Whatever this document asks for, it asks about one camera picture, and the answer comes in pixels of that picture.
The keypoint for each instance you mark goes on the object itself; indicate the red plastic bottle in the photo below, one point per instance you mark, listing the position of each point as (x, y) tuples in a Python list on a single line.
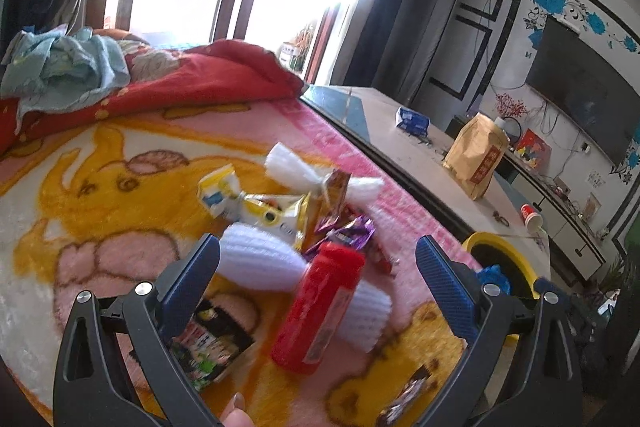
[(320, 307)]

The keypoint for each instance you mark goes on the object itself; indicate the brown snack wrapper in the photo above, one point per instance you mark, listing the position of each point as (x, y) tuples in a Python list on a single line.
[(332, 197)]

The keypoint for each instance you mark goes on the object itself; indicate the person's left hand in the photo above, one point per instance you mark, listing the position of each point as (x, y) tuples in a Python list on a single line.
[(242, 417)]

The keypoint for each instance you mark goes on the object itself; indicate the twisted white foam net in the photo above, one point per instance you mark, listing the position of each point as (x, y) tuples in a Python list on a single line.
[(290, 167)]

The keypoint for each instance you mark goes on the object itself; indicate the red flower branches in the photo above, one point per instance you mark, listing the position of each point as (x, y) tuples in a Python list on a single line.
[(510, 106)]

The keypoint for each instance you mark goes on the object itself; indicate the red picture box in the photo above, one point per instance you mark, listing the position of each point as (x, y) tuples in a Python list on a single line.
[(532, 149)]

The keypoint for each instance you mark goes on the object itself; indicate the green potted plant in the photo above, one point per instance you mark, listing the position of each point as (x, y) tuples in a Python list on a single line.
[(617, 274)]

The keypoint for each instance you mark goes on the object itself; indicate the pink yellow printed blanket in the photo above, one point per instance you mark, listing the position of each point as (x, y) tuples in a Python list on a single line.
[(150, 207)]

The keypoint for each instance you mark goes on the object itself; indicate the black television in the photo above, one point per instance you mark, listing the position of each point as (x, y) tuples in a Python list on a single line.
[(585, 82)]

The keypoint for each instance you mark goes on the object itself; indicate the dark green snack wrapper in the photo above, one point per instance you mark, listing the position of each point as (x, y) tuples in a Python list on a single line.
[(215, 342)]

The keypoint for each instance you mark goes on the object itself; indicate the red quilt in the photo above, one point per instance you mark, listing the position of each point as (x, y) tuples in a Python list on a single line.
[(225, 72)]

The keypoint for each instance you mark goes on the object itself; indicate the white foam net sleeve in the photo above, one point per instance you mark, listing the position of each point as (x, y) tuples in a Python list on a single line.
[(260, 257), (365, 312)]

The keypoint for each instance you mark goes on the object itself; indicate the blue plastic bag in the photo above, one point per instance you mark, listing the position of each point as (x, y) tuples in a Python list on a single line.
[(492, 277)]

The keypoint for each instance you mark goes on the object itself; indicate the dark brown foil wrapper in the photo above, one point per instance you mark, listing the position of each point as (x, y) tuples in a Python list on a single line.
[(410, 397)]

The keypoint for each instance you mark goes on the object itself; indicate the red paper cup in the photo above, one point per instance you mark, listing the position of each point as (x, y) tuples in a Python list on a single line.
[(531, 217)]

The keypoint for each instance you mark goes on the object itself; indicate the purple foil wrapper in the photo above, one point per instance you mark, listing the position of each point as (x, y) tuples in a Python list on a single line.
[(355, 232)]

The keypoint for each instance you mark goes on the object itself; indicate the white vase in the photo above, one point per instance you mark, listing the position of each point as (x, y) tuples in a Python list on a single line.
[(507, 129)]

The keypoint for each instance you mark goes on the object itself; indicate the light blue cloth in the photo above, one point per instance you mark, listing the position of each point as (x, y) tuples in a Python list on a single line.
[(60, 62)]

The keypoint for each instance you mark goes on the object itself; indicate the blue tissue packet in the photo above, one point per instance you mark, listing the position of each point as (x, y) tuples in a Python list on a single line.
[(412, 121)]

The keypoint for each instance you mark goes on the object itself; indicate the black white television cabinet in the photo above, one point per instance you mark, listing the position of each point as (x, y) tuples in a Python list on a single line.
[(565, 217)]

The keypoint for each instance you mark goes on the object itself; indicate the white coffee table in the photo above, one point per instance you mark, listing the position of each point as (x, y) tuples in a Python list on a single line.
[(390, 142)]

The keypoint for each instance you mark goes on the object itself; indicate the yellow trash bin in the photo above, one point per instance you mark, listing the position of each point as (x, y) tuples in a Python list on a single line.
[(492, 239)]

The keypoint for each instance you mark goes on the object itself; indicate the white yellow carton wrapper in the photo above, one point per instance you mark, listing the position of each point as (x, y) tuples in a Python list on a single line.
[(217, 192)]

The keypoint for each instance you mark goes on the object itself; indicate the yellow snack wrapper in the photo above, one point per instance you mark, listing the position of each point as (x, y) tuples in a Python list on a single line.
[(280, 219)]

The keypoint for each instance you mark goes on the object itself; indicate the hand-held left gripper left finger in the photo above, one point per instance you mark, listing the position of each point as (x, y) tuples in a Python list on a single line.
[(190, 282)]

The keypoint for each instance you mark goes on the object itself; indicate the brown paper bag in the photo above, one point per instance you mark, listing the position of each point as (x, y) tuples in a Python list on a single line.
[(475, 157)]

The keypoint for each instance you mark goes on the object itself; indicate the grey standing air conditioner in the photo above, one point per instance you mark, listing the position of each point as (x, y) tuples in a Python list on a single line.
[(430, 32)]

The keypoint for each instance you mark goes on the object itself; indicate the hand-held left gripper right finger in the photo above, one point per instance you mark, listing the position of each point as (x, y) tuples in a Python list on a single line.
[(445, 287)]

